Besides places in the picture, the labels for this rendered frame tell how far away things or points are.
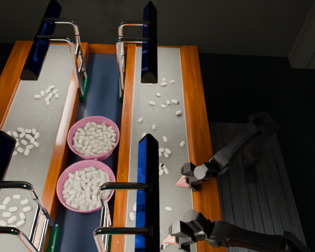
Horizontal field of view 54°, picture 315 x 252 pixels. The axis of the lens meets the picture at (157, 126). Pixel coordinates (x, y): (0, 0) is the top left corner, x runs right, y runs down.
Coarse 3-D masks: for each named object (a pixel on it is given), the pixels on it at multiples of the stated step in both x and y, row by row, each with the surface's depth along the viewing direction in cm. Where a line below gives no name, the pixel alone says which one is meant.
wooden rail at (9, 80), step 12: (12, 48) 202; (24, 48) 202; (12, 60) 194; (24, 60) 195; (12, 72) 188; (0, 84) 181; (12, 84) 181; (0, 96) 175; (12, 96) 176; (0, 108) 169; (0, 120) 164
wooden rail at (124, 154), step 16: (128, 48) 207; (128, 64) 197; (128, 80) 188; (128, 96) 179; (128, 112) 171; (128, 128) 164; (128, 144) 158; (128, 160) 152; (112, 224) 132; (112, 240) 127
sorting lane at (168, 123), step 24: (168, 48) 213; (168, 72) 197; (144, 96) 183; (168, 96) 184; (144, 120) 172; (168, 120) 172; (168, 144) 162; (168, 168) 153; (168, 192) 145; (168, 216) 138
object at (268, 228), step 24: (216, 144) 172; (264, 144) 173; (240, 168) 163; (264, 168) 164; (240, 192) 154; (264, 192) 155; (288, 192) 155; (240, 216) 146; (264, 216) 147; (288, 216) 147
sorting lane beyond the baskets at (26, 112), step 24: (48, 48) 207; (48, 72) 193; (24, 96) 179; (24, 120) 168; (48, 120) 169; (48, 144) 159; (24, 168) 150; (48, 168) 150; (0, 192) 141; (24, 192) 142; (0, 216) 134; (0, 240) 128
